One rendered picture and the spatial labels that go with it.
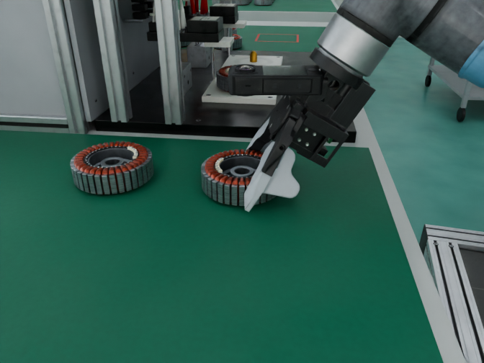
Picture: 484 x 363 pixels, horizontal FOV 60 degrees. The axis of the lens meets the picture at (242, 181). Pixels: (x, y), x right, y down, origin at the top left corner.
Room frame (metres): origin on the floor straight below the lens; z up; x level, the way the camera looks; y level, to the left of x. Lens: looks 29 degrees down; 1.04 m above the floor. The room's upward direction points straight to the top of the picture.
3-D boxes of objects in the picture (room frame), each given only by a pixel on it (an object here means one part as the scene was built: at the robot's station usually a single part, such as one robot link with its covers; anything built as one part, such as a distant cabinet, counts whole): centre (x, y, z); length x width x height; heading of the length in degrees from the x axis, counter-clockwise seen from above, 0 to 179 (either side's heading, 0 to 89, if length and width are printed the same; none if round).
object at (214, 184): (0.52, 0.00, 0.77); 0.11 x 0.11 x 0.04
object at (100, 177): (0.54, 0.19, 0.77); 0.11 x 0.11 x 0.04
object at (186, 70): (0.92, 0.14, 0.80); 0.07 x 0.05 x 0.06; 173
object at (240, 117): (1.02, 0.00, 0.76); 0.64 x 0.47 x 0.02; 173
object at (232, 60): (1.14, -0.03, 0.78); 0.15 x 0.15 x 0.01; 83
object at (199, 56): (1.16, 0.11, 0.80); 0.07 x 0.05 x 0.06; 173
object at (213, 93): (0.90, 0.00, 0.78); 0.15 x 0.15 x 0.01; 83
